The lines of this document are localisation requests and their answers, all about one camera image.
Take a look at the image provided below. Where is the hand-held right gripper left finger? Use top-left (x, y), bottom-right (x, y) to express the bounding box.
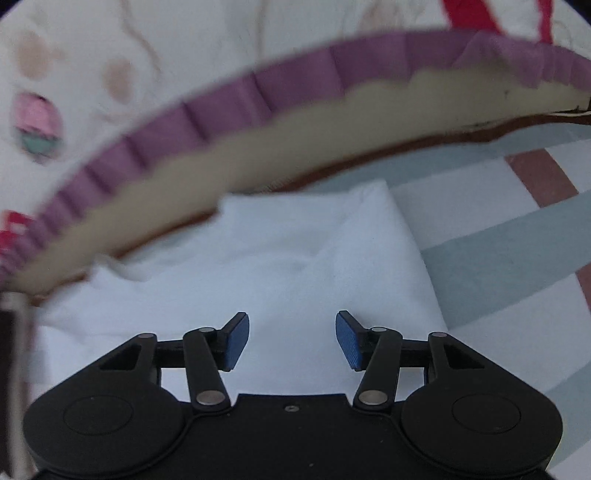
top-left (97, 311), bottom-right (251, 413)

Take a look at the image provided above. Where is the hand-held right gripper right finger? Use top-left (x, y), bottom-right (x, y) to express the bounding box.
top-left (335, 310), bottom-right (488, 411)

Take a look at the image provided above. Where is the white sweatshirt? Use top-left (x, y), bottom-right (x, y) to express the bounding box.
top-left (34, 180), bottom-right (448, 398)

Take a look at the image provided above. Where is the checkered floor mat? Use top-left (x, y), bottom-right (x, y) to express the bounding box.
top-left (383, 117), bottom-right (591, 480)

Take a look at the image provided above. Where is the cream folded garment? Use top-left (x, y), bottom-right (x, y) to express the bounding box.
top-left (9, 293), bottom-right (35, 480)

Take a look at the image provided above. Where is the beige bed mattress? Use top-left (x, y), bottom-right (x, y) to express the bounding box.
top-left (9, 69), bottom-right (591, 296)

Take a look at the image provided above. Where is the dark brown folded garment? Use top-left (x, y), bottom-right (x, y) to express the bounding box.
top-left (0, 307), bottom-right (17, 416)

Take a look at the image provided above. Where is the bear print blanket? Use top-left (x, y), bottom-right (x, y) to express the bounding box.
top-left (0, 0), bottom-right (591, 282)

